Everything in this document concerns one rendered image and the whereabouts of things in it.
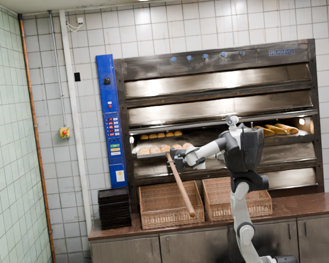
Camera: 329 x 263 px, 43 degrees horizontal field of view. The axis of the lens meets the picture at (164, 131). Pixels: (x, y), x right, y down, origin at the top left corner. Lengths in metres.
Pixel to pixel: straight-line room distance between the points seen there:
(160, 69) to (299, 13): 1.43
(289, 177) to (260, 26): 1.51
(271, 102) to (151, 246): 1.78
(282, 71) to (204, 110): 0.84
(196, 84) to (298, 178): 1.38
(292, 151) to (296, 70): 0.79
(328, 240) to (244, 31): 2.05
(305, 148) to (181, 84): 1.38
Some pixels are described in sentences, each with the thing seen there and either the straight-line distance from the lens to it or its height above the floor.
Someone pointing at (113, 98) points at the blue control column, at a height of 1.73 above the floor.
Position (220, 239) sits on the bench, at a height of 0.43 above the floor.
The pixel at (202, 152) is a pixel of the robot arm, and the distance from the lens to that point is 2.96.
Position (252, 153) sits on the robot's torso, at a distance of 3.15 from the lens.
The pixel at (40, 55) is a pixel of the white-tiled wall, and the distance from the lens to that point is 4.17.
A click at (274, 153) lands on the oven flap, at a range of 4.27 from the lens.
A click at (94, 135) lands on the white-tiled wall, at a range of 4.09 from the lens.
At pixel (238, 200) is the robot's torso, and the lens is 3.28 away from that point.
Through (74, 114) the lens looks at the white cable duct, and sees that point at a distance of 4.09.
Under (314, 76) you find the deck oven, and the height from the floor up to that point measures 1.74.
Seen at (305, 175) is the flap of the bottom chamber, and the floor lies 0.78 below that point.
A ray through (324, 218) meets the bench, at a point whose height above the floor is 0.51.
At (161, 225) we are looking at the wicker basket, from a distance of 3.73.
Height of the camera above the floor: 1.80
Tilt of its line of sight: 6 degrees down
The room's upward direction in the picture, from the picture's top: 6 degrees counter-clockwise
